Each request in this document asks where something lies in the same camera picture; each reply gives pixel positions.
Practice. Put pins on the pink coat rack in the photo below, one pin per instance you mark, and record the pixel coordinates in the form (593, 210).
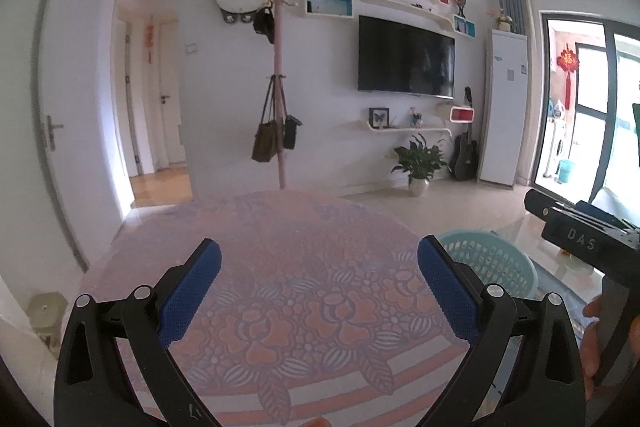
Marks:
(279, 82)

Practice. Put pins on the framed butterfly picture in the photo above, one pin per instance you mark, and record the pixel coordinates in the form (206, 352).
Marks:
(379, 117)

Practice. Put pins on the black wall television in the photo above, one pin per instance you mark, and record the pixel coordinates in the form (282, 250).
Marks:
(405, 54)

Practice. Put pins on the white hallway door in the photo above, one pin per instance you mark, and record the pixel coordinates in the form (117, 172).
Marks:
(172, 107)

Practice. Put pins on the blue bucket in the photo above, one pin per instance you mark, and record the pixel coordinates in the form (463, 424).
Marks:
(566, 172)

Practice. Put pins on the red and white wall box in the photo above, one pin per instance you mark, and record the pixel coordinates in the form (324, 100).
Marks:
(461, 114)

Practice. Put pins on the white washing machine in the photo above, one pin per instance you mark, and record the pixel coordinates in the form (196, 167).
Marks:
(557, 147)

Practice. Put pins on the dark-framed glass sliding door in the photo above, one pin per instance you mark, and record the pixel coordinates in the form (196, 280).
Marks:
(607, 117)

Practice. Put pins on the blue-grey curtain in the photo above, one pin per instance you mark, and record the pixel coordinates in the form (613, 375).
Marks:
(515, 7)

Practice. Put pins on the white standing air conditioner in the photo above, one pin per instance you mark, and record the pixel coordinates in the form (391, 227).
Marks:
(502, 117)

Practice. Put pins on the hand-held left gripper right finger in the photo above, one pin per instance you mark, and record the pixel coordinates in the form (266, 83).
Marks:
(447, 287)

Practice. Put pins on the small black bag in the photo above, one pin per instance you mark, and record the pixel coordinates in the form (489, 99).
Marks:
(291, 132)

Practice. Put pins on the light green plastic basket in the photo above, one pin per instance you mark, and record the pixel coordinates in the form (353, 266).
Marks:
(492, 254)

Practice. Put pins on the white light switch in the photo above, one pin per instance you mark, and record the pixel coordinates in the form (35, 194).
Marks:
(191, 48)

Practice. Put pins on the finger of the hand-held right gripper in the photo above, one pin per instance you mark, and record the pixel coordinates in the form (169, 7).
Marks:
(542, 202)

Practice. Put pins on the white detergent bottle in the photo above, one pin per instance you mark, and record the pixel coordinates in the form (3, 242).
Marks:
(558, 108)

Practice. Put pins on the brown tote bag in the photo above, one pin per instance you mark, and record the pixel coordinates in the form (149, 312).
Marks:
(264, 142)

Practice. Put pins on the red knot hanging ornament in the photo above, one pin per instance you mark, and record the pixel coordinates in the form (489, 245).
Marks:
(568, 59)

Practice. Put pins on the green potted plant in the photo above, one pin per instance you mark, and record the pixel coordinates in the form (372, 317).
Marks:
(419, 157)

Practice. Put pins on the person's left hand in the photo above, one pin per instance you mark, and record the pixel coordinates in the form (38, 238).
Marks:
(316, 422)

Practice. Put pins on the small figurine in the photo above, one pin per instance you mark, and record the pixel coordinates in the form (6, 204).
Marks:
(415, 118)

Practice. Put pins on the flower vase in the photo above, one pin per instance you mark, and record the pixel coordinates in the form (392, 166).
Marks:
(501, 21)

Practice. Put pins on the beige plastic stool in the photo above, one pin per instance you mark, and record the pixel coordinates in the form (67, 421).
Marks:
(47, 312)

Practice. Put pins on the red hallway wall ornament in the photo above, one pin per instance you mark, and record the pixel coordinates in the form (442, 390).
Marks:
(148, 39)

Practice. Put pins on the black guitar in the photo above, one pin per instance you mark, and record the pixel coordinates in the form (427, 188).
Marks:
(464, 157)

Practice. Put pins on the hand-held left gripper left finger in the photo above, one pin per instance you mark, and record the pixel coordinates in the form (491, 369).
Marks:
(192, 292)

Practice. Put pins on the white curved wall shelf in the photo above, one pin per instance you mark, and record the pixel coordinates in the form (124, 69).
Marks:
(400, 129)

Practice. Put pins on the person's right hand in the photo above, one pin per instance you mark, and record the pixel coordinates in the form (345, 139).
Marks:
(591, 357)

